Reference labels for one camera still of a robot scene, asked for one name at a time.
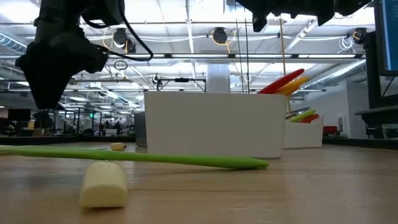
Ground green silicone spatula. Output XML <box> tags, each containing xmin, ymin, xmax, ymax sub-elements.
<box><xmin>0</xmin><ymin>144</ymin><xmax>271</xmax><ymax>170</ymax></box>

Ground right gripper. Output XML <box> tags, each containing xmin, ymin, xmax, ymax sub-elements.
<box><xmin>236</xmin><ymin>0</ymin><xmax>335</xmax><ymax>33</ymax></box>

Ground long ceiling light bar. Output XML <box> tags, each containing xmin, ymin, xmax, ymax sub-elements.
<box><xmin>107</xmin><ymin>52</ymin><xmax>357</xmax><ymax>60</ymax></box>

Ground red silicone spatula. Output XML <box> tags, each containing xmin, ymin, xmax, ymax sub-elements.
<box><xmin>257</xmin><ymin>68</ymin><xmax>306</xmax><ymax>95</ymax></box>

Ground robot workstation with arms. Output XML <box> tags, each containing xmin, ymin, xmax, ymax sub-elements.
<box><xmin>46</xmin><ymin>107</ymin><xmax>135</xmax><ymax>138</ymax></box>

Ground white round column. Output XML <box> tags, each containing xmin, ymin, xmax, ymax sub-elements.
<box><xmin>206</xmin><ymin>63</ymin><xmax>231</xmax><ymax>93</ymax></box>

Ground black computer desk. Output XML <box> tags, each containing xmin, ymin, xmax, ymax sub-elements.
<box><xmin>354</xmin><ymin>30</ymin><xmax>398</xmax><ymax>139</ymax></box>

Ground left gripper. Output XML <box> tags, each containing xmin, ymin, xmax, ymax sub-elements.
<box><xmin>15</xmin><ymin>0</ymin><xmax>108</xmax><ymax>110</ymax></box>

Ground white plastic bin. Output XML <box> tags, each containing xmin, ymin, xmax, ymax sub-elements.
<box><xmin>144</xmin><ymin>90</ymin><xmax>288</xmax><ymax>160</ymax></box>
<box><xmin>282</xmin><ymin>114</ymin><xmax>325</xmax><ymax>149</ymax></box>

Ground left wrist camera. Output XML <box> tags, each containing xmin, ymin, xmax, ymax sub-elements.
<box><xmin>81</xmin><ymin>0</ymin><xmax>126</xmax><ymax>27</ymax></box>

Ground yellow silicone spatula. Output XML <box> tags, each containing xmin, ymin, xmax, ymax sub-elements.
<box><xmin>273</xmin><ymin>76</ymin><xmax>310</xmax><ymax>97</ymax></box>

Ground black overhead gantry frame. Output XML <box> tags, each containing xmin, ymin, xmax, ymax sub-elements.
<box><xmin>156</xmin><ymin>77</ymin><xmax>208</xmax><ymax>93</ymax></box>

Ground computer monitor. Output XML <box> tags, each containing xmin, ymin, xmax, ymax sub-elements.
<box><xmin>374</xmin><ymin>0</ymin><xmax>398</xmax><ymax>78</ymax></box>

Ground black aluminium table frame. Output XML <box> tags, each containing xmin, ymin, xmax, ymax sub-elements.
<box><xmin>0</xmin><ymin>135</ymin><xmax>398</xmax><ymax>149</ymax></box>

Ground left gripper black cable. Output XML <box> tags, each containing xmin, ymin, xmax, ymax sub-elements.
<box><xmin>80</xmin><ymin>0</ymin><xmax>155</xmax><ymax>62</ymax></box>

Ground hanging black cable loop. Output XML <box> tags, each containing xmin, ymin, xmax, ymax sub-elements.
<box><xmin>113</xmin><ymin>59</ymin><xmax>129</xmax><ymax>71</ymax></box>

